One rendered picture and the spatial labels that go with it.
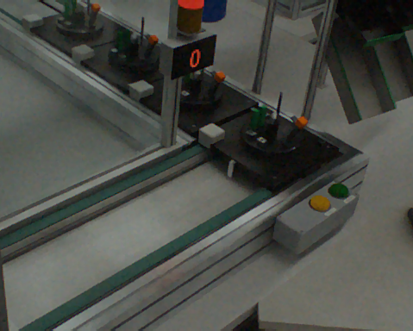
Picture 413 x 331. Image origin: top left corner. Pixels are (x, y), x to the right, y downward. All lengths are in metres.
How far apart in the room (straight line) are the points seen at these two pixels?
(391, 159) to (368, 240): 0.36
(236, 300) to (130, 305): 0.25
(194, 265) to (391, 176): 0.71
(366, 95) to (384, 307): 0.59
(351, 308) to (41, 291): 0.60
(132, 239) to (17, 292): 0.25
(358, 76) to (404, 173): 0.28
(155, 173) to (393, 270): 0.55
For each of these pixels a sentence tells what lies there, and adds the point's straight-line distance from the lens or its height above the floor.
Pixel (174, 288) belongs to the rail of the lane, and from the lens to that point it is 1.20.
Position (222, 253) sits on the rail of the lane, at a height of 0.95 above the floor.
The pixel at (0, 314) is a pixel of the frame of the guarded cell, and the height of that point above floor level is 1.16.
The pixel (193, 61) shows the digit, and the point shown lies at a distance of 1.36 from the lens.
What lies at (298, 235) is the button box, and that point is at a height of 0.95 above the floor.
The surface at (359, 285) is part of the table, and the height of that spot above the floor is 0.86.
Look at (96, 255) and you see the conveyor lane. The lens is 1.28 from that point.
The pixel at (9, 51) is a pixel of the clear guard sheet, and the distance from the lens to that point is 1.13.
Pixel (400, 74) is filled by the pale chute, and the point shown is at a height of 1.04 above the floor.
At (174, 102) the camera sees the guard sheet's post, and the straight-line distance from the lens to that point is 1.45.
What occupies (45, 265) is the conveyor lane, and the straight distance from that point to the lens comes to 1.27.
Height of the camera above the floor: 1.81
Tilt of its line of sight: 36 degrees down
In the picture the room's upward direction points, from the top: 8 degrees clockwise
